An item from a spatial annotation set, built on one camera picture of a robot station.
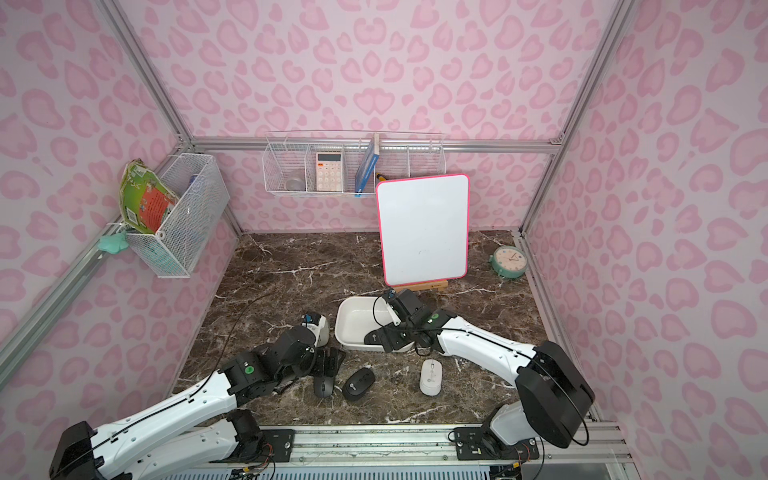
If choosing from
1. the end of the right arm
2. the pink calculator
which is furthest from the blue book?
the end of the right arm

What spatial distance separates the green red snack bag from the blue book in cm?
52

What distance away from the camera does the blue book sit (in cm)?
87
